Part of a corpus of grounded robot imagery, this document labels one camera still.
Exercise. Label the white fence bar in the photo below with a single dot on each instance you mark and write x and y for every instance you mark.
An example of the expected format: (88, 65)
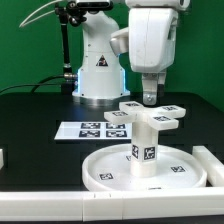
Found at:
(213, 167)
(95, 206)

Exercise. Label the white block at left edge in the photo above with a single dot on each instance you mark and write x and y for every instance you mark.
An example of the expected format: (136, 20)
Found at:
(1, 159)

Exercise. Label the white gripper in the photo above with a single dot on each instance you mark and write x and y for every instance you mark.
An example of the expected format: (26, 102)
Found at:
(152, 38)

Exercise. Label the white cross-shaped table base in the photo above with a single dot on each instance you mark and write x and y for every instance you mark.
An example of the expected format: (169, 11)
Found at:
(159, 118)

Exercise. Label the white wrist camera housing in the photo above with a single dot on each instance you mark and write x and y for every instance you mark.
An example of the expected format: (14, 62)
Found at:
(119, 41)

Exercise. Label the white round table top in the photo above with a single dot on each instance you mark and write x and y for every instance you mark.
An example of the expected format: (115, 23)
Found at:
(124, 167)

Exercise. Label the white right fence bar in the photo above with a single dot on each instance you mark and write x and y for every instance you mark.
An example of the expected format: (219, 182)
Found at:
(213, 167)

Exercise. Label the white front fence bar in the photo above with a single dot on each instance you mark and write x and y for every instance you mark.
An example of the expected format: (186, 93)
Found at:
(95, 206)

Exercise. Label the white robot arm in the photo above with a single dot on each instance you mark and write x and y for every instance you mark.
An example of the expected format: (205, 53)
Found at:
(101, 79)

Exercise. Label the white marker sheet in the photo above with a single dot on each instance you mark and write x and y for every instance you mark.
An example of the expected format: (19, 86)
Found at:
(93, 130)

